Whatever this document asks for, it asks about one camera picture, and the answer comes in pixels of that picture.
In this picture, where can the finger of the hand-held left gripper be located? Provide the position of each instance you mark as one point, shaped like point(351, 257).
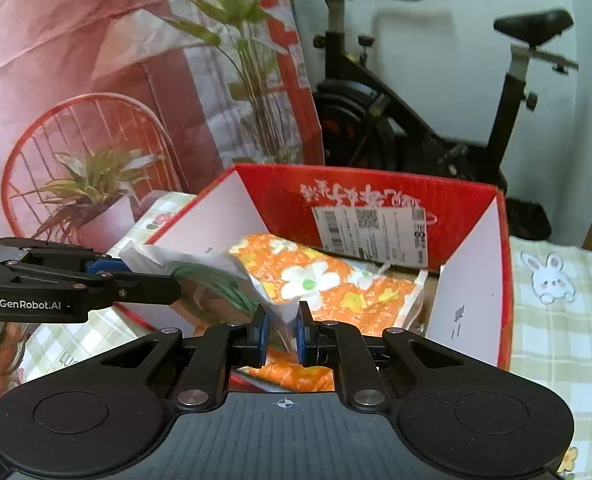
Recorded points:
point(145, 287)
point(103, 266)

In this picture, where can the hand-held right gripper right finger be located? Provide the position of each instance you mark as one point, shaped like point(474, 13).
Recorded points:
point(303, 335)

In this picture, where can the red strawberry cardboard box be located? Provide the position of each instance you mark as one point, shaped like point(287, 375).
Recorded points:
point(286, 200)

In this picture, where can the green checked tablecloth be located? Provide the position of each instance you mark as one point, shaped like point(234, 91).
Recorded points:
point(551, 335)

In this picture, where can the orange floral cloth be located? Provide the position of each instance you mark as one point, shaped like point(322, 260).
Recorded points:
point(326, 280)

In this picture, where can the printed red backdrop cloth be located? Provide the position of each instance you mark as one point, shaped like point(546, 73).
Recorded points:
point(75, 35)

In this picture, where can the black exercise bike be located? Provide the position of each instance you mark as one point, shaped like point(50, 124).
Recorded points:
point(356, 85)

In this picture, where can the plastic bag with green cloth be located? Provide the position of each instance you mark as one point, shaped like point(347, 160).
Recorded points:
point(200, 270)

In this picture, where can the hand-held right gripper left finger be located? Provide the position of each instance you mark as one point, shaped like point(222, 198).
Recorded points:
point(261, 335)

